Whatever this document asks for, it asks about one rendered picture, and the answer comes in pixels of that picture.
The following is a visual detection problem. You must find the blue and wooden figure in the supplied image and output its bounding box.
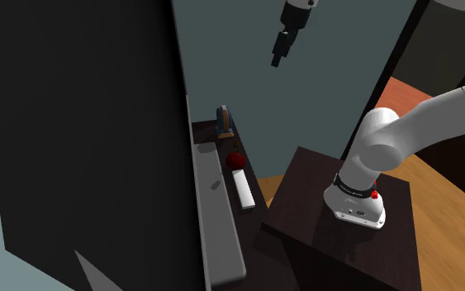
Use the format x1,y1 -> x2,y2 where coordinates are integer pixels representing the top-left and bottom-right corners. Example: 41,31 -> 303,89
215,104 -> 236,140

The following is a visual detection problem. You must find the red ball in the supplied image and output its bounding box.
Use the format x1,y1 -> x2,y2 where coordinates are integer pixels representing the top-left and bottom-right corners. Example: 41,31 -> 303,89
225,151 -> 246,170

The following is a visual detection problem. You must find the white remote control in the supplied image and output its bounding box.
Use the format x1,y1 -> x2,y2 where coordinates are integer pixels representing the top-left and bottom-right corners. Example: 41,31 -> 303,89
231,169 -> 256,210

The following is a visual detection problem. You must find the dark brown robot stand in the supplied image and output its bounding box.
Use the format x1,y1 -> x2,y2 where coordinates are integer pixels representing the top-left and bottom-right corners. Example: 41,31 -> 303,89
260,145 -> 423,291

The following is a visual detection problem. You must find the long grey bar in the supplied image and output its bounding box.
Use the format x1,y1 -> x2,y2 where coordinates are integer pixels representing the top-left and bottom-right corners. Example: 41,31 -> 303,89
192,141 -> 248,289

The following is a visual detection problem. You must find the large black television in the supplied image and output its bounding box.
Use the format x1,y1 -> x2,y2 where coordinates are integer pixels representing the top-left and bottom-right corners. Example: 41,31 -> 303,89
0,0 -> 207,291

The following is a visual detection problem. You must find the dark brown table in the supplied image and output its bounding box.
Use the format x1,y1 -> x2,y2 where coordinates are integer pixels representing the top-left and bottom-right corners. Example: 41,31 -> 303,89
191,118 -> 300,291

